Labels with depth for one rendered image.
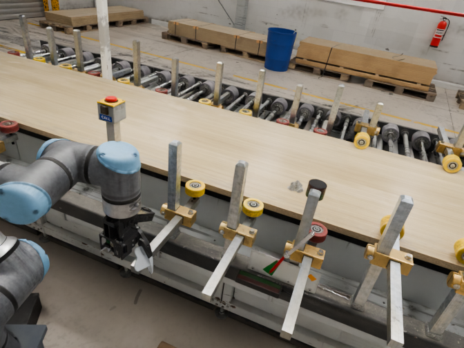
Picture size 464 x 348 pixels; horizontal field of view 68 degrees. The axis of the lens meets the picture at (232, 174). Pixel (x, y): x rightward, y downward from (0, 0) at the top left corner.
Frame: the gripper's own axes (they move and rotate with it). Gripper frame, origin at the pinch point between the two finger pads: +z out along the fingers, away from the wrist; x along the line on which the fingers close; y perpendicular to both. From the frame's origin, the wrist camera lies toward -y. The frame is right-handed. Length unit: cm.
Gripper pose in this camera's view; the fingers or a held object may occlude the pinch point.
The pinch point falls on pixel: (131, 261)
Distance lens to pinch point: 103.8
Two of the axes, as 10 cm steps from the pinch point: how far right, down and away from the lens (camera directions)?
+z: -1.2, 8.4, 5.3
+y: -4.4, 4.3, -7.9
